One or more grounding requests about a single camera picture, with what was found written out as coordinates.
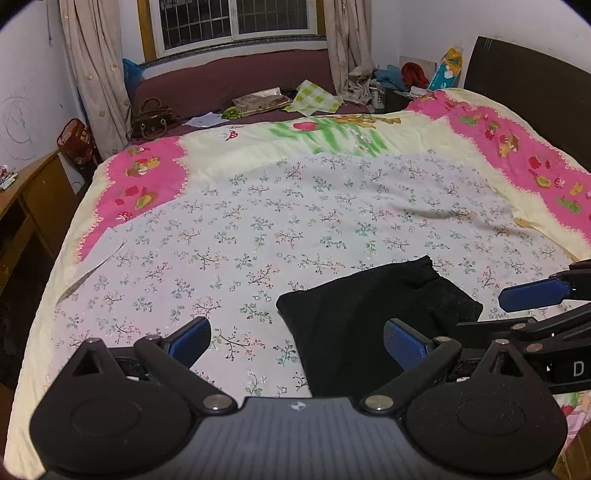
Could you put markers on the right beige curtain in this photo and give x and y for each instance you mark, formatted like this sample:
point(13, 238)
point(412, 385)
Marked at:
point(348, 27)

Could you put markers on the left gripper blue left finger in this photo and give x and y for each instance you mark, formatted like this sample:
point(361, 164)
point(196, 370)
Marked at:
point(168, 361)

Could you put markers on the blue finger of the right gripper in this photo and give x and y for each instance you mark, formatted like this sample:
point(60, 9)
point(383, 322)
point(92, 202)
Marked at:
point(571, 284)

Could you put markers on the left beige curtain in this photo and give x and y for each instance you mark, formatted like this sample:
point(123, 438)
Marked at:
point(92, 34)

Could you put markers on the wooden side cabinet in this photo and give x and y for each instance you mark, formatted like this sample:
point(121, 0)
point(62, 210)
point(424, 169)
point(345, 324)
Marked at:
point(36, 211)

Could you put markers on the beige curtain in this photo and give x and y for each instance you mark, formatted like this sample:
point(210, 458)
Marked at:
point(348, 27)
point(92, 34)

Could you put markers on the red patterned bag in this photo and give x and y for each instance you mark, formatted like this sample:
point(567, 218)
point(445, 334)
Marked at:
point(77, 143)

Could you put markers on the brown handbag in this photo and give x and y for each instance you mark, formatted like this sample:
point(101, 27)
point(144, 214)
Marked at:
point(151, 120)

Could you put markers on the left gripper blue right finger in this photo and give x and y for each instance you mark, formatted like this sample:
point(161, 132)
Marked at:
point(424, 362)

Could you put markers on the floral bed quilt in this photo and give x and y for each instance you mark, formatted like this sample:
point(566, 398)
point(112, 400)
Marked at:
point(220, 222)

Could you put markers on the green checkered cloth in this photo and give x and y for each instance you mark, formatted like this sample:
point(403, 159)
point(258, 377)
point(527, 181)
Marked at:
point(311, 98)

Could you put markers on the dark wooden headboard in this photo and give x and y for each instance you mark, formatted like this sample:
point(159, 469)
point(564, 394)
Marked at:
point(551, 95)

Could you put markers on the patterned flat package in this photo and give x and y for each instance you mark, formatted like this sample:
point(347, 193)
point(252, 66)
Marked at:
point(260, 102)

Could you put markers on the blue plastic bag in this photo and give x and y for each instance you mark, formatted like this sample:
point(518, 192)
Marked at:
point(133, 76)

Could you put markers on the white paper sheet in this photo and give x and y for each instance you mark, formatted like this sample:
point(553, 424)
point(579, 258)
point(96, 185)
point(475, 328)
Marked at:
point(207, 120)

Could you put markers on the black pants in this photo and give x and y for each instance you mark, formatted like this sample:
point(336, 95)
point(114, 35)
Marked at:
point(338, 327)

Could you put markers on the red cloth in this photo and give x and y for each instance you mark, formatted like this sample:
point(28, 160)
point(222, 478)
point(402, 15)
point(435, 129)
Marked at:
point(413, 75)

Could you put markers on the barred window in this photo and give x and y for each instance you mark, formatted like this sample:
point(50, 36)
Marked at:
point(170, 27)

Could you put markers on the blue cloth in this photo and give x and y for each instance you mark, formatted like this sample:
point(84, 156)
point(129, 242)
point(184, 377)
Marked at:
point(390, 78)

